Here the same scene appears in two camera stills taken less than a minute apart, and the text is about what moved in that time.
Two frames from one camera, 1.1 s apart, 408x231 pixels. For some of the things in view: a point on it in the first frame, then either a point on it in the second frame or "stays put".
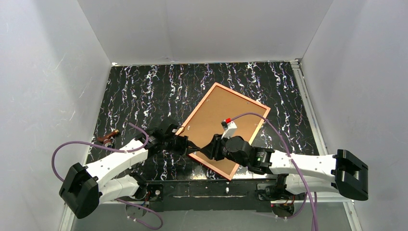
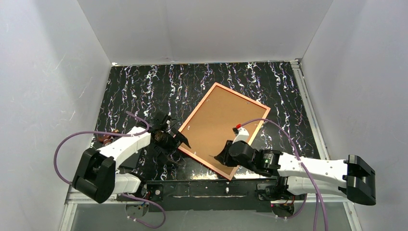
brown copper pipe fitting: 107,139 stays put
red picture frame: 204,121 stays put
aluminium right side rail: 312,115 stays put
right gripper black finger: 209,149 to 221,157
